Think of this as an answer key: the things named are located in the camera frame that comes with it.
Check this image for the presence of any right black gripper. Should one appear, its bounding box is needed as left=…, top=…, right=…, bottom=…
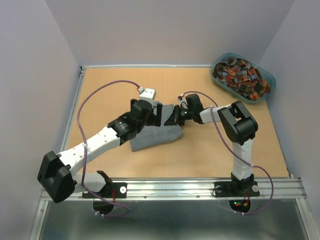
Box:
left=165, top=104, right=194, bottom=126

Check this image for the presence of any grey long sleeve shirt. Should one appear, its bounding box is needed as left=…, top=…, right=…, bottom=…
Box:
left=130, top=104, right=183, bottom=152

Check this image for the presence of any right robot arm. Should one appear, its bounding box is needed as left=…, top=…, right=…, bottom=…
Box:
left=164, top=93, right=260, bottom=198

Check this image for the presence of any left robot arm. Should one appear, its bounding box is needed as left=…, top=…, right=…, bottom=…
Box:
left=37, top=99, right=163, bottom=203

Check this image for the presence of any plaid long sleeve shirt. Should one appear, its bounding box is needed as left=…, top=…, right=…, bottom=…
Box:
left=212, top=56, right=271, bottom=101

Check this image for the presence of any teal plastic basket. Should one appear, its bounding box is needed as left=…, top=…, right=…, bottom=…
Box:
left=209, top=53, right=276, bottom=104

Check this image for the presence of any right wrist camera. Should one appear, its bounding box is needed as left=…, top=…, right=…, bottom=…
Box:
left=177, top=93, right=188, bottom=109

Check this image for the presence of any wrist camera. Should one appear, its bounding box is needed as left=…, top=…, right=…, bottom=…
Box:
left=177, top=93, right=188, bottom=109
left=138, top=87, right=156, bottom=106

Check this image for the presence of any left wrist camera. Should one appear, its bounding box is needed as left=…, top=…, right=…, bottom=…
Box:
left=138, top=87, right=156, bottom=106

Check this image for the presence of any aluminium back rail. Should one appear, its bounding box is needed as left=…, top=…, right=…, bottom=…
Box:
left=80, top=64, right=211, bottom=70

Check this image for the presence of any aluminium rail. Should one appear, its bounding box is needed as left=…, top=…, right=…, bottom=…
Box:
left=80, top=64, right=211, bottom=70
left=112, top=177, right=307, bottom=201

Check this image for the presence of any aluminium front rail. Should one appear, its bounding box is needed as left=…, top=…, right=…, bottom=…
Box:
left=112, top=177, right=307, bottom=201

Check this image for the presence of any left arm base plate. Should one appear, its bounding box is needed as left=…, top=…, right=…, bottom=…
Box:
left=86, top=182, right=127, bottom=199

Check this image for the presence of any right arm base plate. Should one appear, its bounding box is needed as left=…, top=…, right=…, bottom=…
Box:
left=213, top=181, right=260, bottom=199

